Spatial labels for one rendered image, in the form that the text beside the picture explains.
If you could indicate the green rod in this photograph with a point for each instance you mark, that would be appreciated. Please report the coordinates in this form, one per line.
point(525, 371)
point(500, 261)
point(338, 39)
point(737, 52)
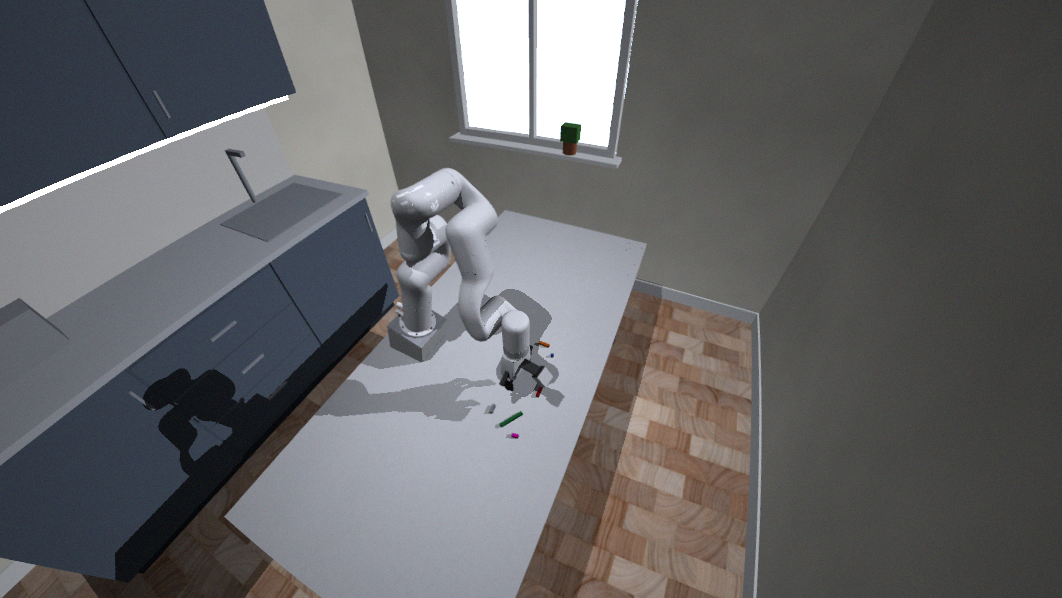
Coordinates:
point(511, 419)

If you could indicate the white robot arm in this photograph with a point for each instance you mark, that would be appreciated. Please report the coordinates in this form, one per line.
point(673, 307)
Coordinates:
point(465, 235)

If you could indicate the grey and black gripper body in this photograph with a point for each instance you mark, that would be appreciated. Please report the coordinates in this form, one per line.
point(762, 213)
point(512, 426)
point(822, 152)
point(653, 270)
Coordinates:
point(512, 365)

